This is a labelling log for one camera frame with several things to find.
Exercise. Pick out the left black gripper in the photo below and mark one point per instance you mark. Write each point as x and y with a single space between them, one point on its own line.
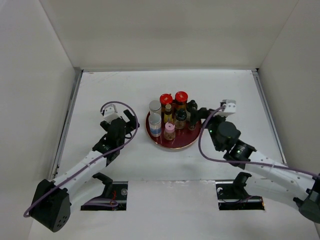
131 124

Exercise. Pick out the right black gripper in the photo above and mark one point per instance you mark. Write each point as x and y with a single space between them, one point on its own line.
203 112

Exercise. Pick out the black-cap bottle white contents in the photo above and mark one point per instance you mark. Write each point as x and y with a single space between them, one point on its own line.
191 110

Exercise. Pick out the black-cap bottle brown spice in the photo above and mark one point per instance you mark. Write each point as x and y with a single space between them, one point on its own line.
180 119

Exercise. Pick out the red-lid jar dark sauce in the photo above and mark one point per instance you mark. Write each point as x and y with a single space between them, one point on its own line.
180 99

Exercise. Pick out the silver-lid shaker blue label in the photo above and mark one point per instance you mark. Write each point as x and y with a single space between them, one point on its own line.
155 124

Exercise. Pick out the silver-lid shaker light label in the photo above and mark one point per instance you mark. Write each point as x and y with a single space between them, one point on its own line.
155 107

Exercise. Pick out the small gold-cap yellow bottle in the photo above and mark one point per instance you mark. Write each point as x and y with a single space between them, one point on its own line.
168 116

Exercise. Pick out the red-lid jar amber contents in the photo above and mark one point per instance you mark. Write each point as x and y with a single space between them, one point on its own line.
165 99

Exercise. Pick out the pink-lid spice shaker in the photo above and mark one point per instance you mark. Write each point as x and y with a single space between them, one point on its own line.
169 131

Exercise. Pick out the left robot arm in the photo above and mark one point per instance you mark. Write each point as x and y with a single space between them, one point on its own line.
52 200

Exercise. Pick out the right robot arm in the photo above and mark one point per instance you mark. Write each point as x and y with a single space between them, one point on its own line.
260 175

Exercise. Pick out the round red lacquer tray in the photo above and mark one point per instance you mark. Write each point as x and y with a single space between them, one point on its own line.
183 137

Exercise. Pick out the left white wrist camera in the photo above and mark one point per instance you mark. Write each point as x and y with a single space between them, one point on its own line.
110 113

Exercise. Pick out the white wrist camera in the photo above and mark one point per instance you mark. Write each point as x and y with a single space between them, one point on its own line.
110 113
229 107

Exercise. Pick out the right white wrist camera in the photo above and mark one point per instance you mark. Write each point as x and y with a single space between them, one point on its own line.
229 107

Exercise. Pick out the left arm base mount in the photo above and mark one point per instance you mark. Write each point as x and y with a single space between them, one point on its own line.
113 197

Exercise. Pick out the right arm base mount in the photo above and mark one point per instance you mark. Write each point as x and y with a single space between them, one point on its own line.
232 196

